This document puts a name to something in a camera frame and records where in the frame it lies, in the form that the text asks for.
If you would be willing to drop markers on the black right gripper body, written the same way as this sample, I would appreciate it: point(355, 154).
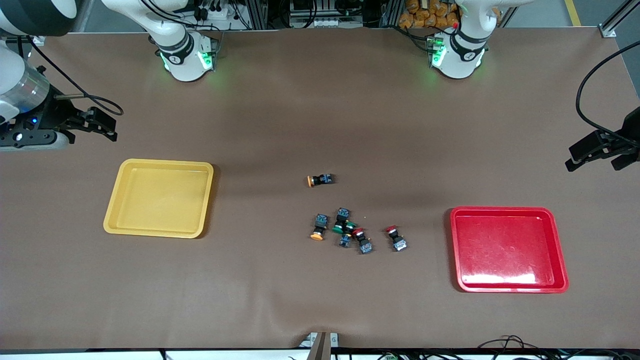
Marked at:
point(54, 114)

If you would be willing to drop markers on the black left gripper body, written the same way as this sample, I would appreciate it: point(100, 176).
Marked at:
point(631, 131)

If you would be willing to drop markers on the red push button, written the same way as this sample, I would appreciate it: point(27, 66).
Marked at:
point(397, 240)
point(363, 242)

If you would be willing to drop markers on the yellow push button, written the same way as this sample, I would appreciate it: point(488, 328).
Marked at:
point(320, 180)
point(319, 225)

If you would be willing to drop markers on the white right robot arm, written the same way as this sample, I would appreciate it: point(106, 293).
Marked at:
point(182, 52)

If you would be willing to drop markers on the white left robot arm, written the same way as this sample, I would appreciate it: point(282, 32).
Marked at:
point(460, 55)

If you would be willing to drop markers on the yellow plastic tray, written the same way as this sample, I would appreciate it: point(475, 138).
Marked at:
point(159, 198)

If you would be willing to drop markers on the red plastic tray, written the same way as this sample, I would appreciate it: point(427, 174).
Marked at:
point(508, 249)

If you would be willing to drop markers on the orange packaged goods pile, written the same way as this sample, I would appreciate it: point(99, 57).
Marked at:
point(425, 15)

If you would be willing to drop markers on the brown table mat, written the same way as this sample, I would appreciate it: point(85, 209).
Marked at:
point(320, 125)

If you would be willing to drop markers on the white terminal strip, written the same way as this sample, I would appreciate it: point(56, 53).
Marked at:
point(318, 22)

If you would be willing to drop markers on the green push button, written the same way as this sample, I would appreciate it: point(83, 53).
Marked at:
point(347, 239)
point(342, 218)

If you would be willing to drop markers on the aluminium frame profile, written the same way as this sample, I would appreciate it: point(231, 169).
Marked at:
point(38, 40)
point(617, 20)

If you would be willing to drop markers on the aluminium frame post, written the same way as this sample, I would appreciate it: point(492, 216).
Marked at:
point(256, 12)

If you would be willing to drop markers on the metal table edge bracket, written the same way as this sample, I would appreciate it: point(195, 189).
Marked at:
point(320, 346)

